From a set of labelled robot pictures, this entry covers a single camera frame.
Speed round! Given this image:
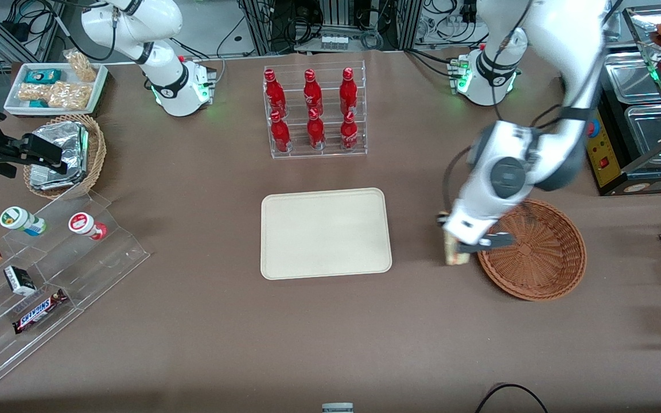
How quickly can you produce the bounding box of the red cola bottle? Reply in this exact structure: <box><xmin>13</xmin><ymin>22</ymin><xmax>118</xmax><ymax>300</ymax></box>
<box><xmin>306</xmin><ymin>107</ymin><xmax>327</xmax><ymax>151</ymax></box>
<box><xmin>269</xmin><ymin>110</ymin><xmax>293</xmax><ymax>154</ymax></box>
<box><xmin>303</xmin><ymin>68</ymin><xmax>325</xmax><ymax>115</ymax></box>
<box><xmin>339</xmin><ymin>111</ymin><xmax>359</xmax><ymax>151</ymax></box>
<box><xmin>263</xmin><ymin>68</ymin><xmax>287</xmax><ymax>116</ymax></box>
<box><xmin>339</xmin><ymin>67</ymin><xmax>359</xmax><ymax>115</ymax></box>

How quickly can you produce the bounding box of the small black white box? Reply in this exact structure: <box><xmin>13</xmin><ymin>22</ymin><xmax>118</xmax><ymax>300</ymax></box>
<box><xmin>3</xmin><ymin>264</ymin><xmax>37</xmax><ymax>297</ymax></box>

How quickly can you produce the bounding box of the clear acrylic stepped shelf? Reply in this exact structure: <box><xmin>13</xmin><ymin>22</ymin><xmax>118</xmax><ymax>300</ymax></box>
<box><xmin>0</xmin><ymin>190</ymin><xmax>151</xmax><ymax>391</ymax></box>

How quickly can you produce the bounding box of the tan wicker basket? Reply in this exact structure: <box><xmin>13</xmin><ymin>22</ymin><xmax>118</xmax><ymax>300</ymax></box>
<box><xmin>23</xmin><ymin>114</ymin><xmax>107</xmax><ymax>201</ymax></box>

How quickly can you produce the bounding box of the black cable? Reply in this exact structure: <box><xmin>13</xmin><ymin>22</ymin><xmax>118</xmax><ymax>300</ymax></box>
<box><xmin>475</xmin><ymin>383</ymin><xmax>549</xmax><ymax>413</ymax></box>

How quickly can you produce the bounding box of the foil wrapped package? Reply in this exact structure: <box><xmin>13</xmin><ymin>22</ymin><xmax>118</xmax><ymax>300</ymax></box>
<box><xmin>30</xmin><ymin>121</ymin><xmax>90</xmax><ymax>174</ymax></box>
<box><xmin>29</xmin><ymin>165</ymin><xmax>88</xmax><ymax>192</ymax></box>

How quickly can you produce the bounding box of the triangular sandwich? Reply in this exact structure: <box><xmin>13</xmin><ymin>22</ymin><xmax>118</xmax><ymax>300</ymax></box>
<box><xmin>444</xmin><ymin>228</ymin><xmax>472</xmax><ymax>267</ymax></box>

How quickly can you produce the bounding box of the green capped yogurt bottle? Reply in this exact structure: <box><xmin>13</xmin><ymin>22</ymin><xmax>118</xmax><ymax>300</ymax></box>
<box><xmin>0</xmin><ymin>206</ymin><xmax>48</xmax><ymax>237</ymax></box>

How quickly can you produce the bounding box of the steel food pan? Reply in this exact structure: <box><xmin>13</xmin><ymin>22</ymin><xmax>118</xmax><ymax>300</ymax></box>
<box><xmin>603</xmin><ymin>50</ymin><xmax>661</xmax><ymax>105</ymax></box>
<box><xmin>624</xmin><ymin>103</ymin><xmax>661</xmax><ymax>151</ymax></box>

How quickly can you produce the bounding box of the white rectangular snack tray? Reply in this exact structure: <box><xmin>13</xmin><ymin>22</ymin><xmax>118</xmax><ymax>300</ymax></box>
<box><xmin>3</xmin><ymin>61</ymin><xmax>109</xmax><ymax>118</ymax></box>

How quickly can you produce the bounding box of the beige plastic tray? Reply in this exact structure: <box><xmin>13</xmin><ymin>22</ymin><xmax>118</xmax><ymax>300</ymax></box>
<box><xmin>259</xmin><ymin>187</ymin><xmax>394</xmax><ymax>282</ymax></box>

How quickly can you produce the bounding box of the red capped yogurt bottle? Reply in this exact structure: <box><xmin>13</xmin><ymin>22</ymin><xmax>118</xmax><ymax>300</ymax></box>
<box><xmin>68</xmin><ymin>212</ymin><xmax>108</xmax><ymax>241</ymax></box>

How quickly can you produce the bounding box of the black yellow food warmer cabinet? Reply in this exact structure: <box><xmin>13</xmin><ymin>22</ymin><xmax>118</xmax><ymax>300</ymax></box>
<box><xmin>585</xmin><ymin>6</ymin><xmax>661</xmax><ymax>197</ymax></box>

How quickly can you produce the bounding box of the brown table cover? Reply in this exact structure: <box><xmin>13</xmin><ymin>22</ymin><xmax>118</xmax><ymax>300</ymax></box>
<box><xmin>0</xmin><ymin>45</ymin><xmax>661</xmax><ymax>413</ymax></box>

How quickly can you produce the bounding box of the large clear bag of nuts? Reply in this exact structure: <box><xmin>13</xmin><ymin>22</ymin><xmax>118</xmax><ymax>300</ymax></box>
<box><xmin>48</xmin><ymin>81</ymin><xmax>92</xmax><ymax>111</ymax></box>

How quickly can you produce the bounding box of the teal snack box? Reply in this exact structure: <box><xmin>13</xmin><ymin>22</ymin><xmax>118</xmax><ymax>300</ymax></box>
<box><xmin>24</xmin><ymin>69</ymin><xmax>62</xmax><ymax>85</ymax></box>

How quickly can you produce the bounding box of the brown wicker basket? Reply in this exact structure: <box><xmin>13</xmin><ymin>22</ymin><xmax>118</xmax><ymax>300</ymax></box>
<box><xmin>476</xmin><ymin>197</ymin><xmax>588</xmax><ymax>302</ymax></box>

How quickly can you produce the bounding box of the Snickers chocolate bar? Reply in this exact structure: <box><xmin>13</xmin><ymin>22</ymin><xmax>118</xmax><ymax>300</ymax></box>
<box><xmin>11</xmin><ymin>288</ymin><xmax>69</xmax><ymax>336</ymax></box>

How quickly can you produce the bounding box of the clear acrylic bottle rack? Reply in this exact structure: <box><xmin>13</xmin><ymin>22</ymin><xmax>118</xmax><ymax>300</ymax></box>
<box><xmin>262</xmin><ymin>60</ymin><xmax>369</xmax><ymax>160</ymax></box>

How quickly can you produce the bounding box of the aluminium frame rack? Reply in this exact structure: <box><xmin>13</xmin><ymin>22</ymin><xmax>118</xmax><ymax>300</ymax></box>
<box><xmin>238</xmin><ymin>0</ymin><xmax>424</xmax><ymax>53</ymax></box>

